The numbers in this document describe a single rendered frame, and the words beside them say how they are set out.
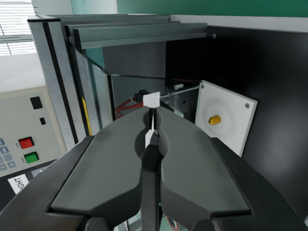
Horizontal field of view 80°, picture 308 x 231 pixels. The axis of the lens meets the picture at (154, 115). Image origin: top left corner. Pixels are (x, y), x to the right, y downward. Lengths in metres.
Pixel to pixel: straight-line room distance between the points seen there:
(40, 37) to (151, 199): 0.29
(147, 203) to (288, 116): 0.29
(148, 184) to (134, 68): 0.44
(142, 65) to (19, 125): 0.35
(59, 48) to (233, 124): 0.37
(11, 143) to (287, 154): 0.52
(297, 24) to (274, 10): 0.05
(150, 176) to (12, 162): 0.36
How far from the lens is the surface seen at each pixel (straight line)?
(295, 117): 0.39
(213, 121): 0.45
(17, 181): 0.51
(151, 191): 0.18
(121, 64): 0.56
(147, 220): 0.22
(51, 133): 0.44
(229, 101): 0.44
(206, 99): 0.48
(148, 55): 0.59
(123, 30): 0.37
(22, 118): 0.43
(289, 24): 0.40
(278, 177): 0.45
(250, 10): 0.44
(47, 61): 0.36
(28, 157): 0.46
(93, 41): 0.35
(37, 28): 0.36
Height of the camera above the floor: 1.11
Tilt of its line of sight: 26 degrees down
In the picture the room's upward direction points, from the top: 106 degrees counter-clockwise
